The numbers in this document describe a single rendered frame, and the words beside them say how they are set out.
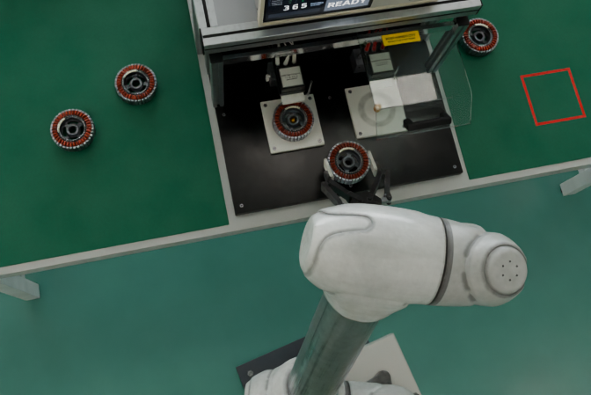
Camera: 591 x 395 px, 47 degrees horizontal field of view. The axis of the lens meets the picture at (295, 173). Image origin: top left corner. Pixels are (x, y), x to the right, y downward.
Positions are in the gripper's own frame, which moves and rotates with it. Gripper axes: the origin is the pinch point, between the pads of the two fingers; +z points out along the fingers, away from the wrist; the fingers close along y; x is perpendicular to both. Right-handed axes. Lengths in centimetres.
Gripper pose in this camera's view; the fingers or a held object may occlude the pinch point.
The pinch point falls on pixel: (348, 163)
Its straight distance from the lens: 177.8
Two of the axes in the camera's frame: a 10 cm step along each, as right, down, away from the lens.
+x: -0.1, -6.7, -7.4
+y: 9.7, -1.8, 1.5
